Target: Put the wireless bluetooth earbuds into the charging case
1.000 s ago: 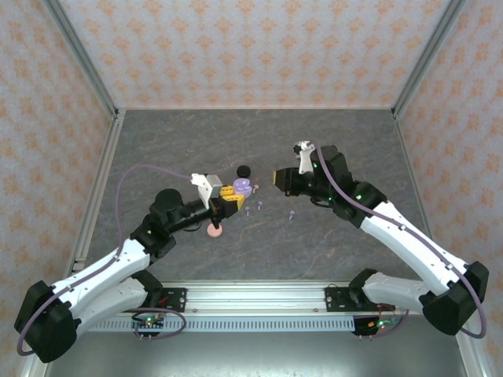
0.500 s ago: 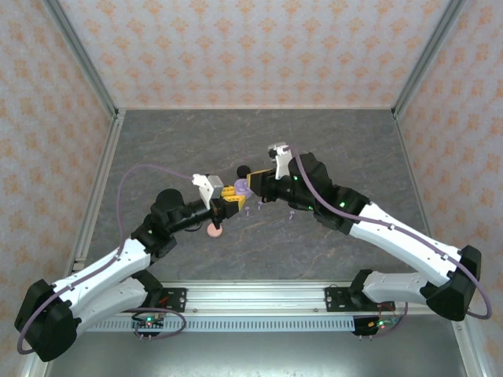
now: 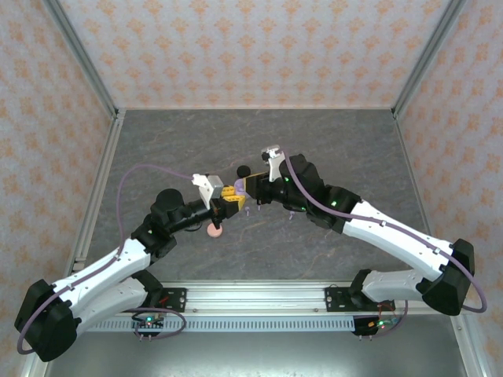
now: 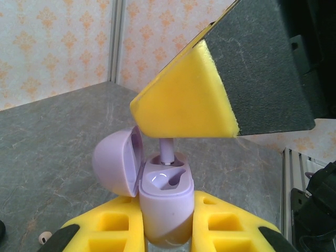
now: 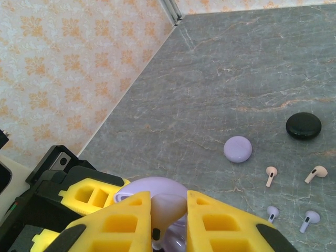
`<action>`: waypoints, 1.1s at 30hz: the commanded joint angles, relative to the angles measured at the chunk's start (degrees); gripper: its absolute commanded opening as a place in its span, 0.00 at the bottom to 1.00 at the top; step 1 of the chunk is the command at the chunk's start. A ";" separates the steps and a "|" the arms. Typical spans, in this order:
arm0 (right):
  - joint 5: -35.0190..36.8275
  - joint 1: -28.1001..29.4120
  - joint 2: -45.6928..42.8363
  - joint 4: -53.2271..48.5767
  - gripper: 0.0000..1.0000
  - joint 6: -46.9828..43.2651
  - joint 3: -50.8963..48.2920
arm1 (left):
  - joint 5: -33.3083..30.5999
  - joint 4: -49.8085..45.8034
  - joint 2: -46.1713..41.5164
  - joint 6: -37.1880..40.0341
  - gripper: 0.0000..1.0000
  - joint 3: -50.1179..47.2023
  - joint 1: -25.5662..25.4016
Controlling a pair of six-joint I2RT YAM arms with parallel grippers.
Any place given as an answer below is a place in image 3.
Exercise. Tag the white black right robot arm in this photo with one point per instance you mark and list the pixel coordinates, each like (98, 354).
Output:
(393, 231)

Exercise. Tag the aluminium base beam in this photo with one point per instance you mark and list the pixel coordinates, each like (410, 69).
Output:
(255, 300)

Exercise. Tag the pink round charging case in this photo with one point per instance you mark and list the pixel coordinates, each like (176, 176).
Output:
(215, 233)

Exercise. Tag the black round charging case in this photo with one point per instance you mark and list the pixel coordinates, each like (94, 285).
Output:
(243, 170)

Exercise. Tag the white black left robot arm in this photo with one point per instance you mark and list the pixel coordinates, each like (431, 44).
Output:
(102, 271)

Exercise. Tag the small controller circuit board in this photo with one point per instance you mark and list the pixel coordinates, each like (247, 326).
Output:
(379, 325)
(149, 324)

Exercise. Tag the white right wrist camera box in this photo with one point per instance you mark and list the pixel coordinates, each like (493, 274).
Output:
(275, 161)

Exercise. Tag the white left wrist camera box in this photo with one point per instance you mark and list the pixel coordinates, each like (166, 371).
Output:
(208, 188)

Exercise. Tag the aluminium frame post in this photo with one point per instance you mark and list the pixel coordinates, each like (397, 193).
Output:
(83, 59)
(427, 59)

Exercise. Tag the aluminium side rail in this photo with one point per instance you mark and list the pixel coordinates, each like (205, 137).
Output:
(410, 165)
(98, 184)

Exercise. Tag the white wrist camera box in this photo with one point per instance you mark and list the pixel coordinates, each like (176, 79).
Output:
(208, 188)
(275, 161)

